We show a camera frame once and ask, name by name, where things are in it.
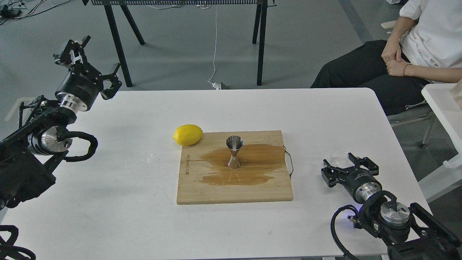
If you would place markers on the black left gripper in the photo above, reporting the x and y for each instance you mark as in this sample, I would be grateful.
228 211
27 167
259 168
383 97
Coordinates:
80 87

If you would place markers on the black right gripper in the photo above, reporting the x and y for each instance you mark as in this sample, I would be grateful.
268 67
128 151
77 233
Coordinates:
358 180

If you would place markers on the steel jigger measuring cup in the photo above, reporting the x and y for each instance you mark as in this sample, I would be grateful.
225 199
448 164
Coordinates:
234 143

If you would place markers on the clear plastic cup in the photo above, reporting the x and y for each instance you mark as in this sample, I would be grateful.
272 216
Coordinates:
339 158

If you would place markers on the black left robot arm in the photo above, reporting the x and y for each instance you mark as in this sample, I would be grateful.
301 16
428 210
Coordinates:
31 154

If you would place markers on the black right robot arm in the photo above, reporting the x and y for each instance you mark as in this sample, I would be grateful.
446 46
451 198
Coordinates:
409 232

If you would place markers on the white side table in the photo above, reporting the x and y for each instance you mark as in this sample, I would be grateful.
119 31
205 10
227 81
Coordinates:
448 176

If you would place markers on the yellow lemon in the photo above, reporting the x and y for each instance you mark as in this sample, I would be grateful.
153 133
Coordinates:
187 135

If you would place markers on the seated person white shirt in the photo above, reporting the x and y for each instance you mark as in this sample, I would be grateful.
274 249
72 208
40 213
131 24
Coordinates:
424 47

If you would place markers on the wooden cutting board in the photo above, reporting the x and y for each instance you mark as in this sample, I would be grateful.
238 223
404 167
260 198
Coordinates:
206 178

